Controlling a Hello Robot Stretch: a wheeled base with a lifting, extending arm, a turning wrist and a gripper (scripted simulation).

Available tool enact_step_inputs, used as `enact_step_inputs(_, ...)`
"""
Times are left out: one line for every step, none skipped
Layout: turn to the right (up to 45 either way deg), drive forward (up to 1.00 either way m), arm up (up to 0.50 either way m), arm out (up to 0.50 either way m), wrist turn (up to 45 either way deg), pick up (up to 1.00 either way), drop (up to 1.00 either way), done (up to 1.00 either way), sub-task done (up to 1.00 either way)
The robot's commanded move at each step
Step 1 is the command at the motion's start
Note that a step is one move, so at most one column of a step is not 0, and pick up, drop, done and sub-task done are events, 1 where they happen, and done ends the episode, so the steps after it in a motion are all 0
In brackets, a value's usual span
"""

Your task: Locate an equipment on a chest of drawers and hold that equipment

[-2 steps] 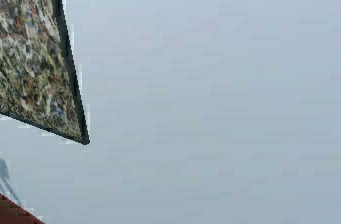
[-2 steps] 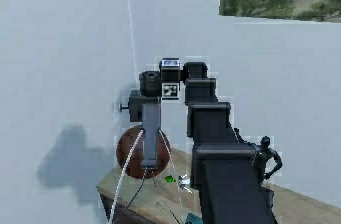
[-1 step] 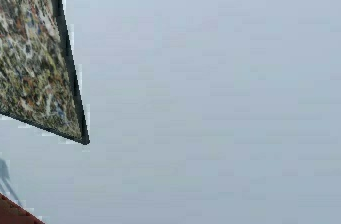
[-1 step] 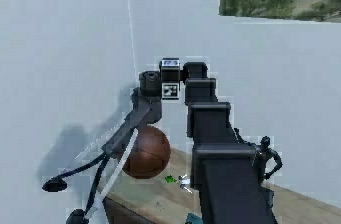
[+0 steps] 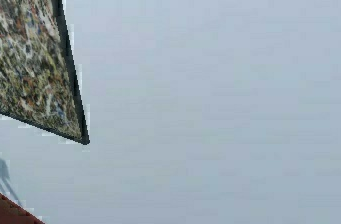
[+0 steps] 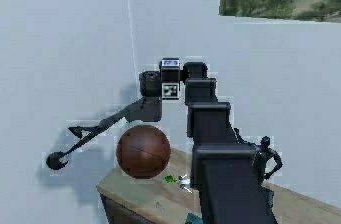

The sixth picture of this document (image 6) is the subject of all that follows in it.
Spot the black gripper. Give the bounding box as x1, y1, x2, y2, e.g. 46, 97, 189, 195
45, 70, 163, 171

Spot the tan wooden chest of drawers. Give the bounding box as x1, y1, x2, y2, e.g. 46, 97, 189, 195
96, 147, 341, 224

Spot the brown basketball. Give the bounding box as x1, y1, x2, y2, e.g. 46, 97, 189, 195
115, 124, 172, 180

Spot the small white object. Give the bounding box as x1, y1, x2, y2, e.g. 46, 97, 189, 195
177, 174, 194, 194

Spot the teal object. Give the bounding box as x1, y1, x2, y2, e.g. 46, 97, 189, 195
184, 212, 204, 224

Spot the black human figurine statue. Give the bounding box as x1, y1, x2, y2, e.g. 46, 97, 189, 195
233, 127, 284, 188

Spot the window with green view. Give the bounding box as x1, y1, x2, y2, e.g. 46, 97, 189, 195
218, 0, 341, 25

